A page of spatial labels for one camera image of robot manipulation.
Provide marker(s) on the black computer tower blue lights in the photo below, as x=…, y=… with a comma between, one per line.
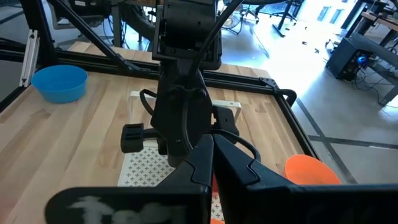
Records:
x=345, y=59

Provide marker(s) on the orange plastic mini bowl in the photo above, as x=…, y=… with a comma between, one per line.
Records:
x=311, y=172
x=216, y=221

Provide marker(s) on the dark metal cart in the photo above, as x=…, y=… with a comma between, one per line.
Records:
x=99, y=12

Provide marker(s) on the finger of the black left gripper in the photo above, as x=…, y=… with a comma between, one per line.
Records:
x=132, y=138
x=225, y=119

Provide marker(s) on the grey desk wooden top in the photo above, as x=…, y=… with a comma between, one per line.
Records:
x=379, y=51

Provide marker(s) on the white perforated metal tray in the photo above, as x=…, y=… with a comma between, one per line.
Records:
x=146, y=169

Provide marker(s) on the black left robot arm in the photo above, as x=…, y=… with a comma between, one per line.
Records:
x=186, y=31

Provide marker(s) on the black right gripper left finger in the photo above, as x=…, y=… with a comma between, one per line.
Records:
x=174, y=199

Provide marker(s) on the blue plastic mini bowl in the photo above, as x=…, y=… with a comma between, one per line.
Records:
x=59, y=87

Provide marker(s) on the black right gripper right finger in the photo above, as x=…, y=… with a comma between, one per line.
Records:
x=248, y=196

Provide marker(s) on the silver aluminium extrusion piece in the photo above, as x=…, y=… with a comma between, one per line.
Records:
x=29, y=59

